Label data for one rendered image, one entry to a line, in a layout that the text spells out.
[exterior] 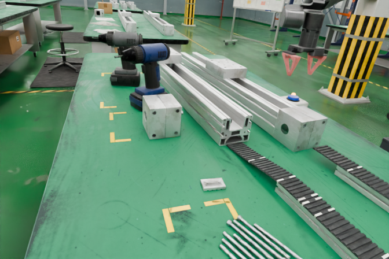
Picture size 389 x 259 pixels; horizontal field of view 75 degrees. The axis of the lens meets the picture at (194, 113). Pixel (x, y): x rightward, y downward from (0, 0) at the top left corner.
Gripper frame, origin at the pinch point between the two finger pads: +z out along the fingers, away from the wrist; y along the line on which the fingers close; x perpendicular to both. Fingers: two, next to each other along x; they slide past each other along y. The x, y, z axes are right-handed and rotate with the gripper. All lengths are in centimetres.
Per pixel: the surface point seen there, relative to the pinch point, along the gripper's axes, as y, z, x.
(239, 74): 11.2, 6.1, -19.8
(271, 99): 10.8, 8.8, 0.6
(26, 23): 137, 40, -425
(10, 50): 152, 67, -351
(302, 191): 32, 13, 37
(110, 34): 58, -5, -44
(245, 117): 29.7, 7.9, 12.3
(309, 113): 11.0, 6.6, 17.4
